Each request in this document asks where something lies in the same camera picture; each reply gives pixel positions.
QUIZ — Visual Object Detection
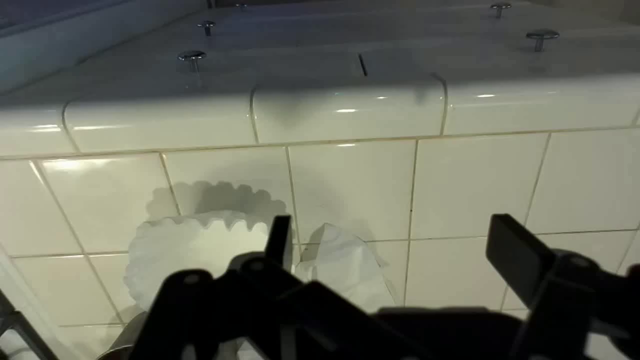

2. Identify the clear plastic bag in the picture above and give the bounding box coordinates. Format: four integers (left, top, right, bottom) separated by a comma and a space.
297, 222, 397, 316

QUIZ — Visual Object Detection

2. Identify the white paper coffee filter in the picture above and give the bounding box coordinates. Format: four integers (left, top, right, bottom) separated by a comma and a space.
125, 208, 277, 313

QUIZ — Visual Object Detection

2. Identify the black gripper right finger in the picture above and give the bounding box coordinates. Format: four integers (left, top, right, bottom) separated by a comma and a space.
485, 212, 640, 360

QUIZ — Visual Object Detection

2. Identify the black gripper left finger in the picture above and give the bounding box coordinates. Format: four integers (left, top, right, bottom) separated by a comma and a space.
127, 214, 403, 360

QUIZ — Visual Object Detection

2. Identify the small metal cabinet knob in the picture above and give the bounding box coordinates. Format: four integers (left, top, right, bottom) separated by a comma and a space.
488, 0, 514, 20
195, 18, 219, 37
176, 47, 208, 67
525, 27, 563, 54

